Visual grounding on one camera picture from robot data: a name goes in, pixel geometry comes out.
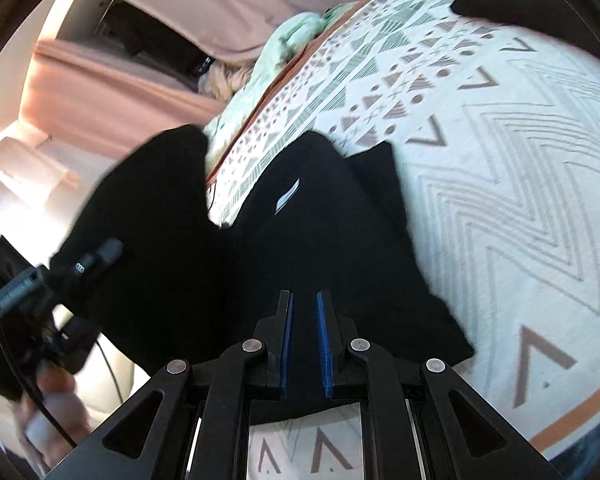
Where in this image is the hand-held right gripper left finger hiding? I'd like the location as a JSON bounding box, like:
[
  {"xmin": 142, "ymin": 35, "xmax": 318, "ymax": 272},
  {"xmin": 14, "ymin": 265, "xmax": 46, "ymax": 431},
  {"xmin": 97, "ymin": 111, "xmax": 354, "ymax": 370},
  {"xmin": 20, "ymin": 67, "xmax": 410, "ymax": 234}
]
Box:
[{"xmin": 45, "ymin": 290, "xmax": 296, "ymax": 480}]

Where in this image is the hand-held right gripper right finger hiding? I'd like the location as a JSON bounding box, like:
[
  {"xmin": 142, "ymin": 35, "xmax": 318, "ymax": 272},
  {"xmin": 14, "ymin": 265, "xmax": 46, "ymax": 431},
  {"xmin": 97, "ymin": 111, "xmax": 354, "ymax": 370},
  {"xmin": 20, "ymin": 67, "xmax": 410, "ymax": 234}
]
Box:
[{"xmin": 315, "ymin": 287, "xmax": 566, "ymax": 480}]

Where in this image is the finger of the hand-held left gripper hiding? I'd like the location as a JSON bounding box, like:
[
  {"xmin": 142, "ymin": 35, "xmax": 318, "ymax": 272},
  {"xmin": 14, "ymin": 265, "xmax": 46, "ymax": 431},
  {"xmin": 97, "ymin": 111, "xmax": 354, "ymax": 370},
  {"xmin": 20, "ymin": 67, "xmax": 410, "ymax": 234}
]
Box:
[{"xmin": 50, "ymin": 237, "xmax": 126, "ymax": 286}]

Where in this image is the large black garment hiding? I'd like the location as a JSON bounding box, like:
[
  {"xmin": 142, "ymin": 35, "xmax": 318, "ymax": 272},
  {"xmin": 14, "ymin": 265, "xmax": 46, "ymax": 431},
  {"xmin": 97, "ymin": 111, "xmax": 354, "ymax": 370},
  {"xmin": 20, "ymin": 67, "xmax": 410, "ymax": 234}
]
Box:
[{"xmin": 47, "ymin": 125, "xmax": 476, "ymax": 421}]

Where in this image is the person's left hand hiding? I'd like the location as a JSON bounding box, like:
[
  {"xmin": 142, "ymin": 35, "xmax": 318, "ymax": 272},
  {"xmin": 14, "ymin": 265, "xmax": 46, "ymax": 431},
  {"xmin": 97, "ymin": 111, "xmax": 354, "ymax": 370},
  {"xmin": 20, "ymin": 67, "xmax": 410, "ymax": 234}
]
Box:
[{"xmin": 15, "ymin": 360, "xmax": 93, "ymax": 468}]

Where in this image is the pink curtain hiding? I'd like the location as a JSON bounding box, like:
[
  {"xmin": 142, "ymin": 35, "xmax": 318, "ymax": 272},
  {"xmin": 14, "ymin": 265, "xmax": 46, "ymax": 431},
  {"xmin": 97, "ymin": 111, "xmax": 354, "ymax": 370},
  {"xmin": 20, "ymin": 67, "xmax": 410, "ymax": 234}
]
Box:
[{"xmin": 0, "ymin": 0, "xmax": 301, "ymax": 161}]

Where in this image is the cream fuzzy cloth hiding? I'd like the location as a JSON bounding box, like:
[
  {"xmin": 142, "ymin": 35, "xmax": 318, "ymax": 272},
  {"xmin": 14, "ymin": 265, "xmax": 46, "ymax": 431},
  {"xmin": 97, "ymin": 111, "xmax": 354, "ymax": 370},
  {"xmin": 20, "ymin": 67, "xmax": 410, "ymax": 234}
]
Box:
[{"xmin": 197, "ymin": 57, "xmax": 253, "ymax": 101}]

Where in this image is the white triangle patterned bedspread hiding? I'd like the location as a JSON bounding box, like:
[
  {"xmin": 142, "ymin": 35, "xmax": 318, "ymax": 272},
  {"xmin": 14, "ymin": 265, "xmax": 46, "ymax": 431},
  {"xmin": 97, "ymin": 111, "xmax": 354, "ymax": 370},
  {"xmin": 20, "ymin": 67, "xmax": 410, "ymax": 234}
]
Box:
[{"xmin": 205, "ymin": 0, "xmax": 600, "ymax": 480}]

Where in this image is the mint green blanket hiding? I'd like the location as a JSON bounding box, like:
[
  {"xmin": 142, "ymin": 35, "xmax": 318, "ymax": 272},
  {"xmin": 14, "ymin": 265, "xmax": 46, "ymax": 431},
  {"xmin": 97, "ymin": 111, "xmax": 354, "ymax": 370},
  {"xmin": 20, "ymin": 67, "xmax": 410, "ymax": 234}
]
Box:
[{"xmin": 202, "ymin": 2, "xmax": 361, "ymax": 176}]

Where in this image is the folded black cloth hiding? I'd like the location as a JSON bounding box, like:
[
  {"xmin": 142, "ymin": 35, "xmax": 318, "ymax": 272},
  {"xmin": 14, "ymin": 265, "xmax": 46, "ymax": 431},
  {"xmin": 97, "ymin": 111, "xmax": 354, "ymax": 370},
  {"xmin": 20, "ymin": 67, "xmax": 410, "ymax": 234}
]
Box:
[{"xmin": 450, "ymin": 0, "xmax": 588, "ymax": 36}]

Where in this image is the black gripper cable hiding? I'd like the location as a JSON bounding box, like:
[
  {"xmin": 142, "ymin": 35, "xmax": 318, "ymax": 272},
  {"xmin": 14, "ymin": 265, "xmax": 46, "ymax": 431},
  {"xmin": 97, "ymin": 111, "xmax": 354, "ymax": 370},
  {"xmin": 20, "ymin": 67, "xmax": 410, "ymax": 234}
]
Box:
[{"xmin": 96, "ymin": 337, "xmax": 127, "ymax": 406}]

